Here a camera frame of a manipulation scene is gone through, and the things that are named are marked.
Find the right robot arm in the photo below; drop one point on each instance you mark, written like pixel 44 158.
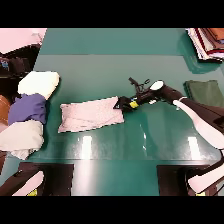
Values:
pixel 203 116

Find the brown garment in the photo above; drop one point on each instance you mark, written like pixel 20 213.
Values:
pixel 3 110

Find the light grey garment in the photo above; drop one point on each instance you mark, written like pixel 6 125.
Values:
pixel 91 114

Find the cream garment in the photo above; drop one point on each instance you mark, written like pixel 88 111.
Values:
pixel 21 138

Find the black garment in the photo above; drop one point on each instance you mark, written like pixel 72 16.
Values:
pixel 18 63

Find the purple garment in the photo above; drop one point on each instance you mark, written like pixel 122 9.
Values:
pixel 28 109

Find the green garment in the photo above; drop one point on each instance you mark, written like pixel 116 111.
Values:
pixel 206 92

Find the orange-brown garment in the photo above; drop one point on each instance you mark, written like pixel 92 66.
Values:
pixel 217 33

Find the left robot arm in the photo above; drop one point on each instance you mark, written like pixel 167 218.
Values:
pixel 30 181

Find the dark red garment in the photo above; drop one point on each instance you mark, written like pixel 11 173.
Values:
pixel 208 41

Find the pink garment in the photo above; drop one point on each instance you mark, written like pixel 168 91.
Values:
pixel 18 38

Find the white folded garment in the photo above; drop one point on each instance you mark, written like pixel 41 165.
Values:
pixel 196 41

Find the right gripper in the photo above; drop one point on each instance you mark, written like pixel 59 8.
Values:
pixel 131 102

